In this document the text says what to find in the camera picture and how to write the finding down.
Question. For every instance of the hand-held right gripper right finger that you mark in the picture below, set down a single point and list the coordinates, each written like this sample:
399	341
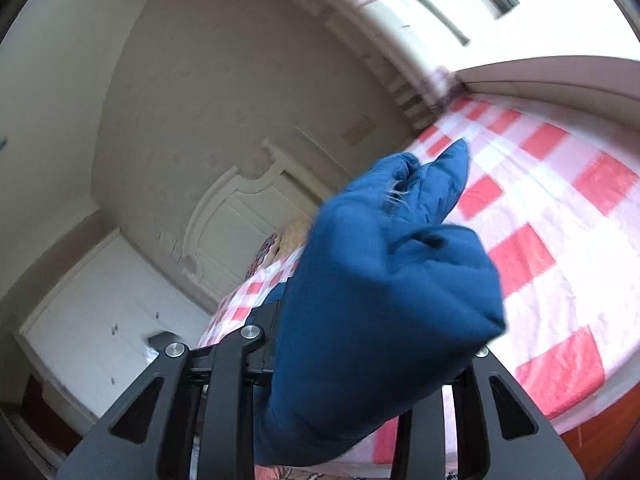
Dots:
492	395

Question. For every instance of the pink checked bed cover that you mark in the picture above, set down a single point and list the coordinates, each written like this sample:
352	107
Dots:
550	210

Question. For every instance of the wall socket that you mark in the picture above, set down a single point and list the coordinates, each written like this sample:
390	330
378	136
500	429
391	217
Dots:
358	129

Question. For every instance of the blue puffer jacket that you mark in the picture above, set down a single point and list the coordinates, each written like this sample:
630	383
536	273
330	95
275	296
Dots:
380	300

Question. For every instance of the patterned pillow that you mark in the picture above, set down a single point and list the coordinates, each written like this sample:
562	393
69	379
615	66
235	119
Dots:
264	255

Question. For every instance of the wooden bed frame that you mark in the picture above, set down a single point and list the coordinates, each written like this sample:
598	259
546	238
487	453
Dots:
605	435

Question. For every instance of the pale yellow pillow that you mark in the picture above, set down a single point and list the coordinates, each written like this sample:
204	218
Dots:
296	235

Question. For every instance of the white wardrobe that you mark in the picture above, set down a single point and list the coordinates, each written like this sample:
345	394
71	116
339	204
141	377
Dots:
100	320

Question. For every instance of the printed curtain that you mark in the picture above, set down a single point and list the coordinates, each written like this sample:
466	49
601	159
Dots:
380	20

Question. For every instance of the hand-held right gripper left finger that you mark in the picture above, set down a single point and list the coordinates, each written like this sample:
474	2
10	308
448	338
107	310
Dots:
235	365

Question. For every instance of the white bed headboard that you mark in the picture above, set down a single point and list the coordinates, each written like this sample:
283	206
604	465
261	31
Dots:
235	220

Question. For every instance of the white window sill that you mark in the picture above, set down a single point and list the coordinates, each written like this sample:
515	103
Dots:
550	77

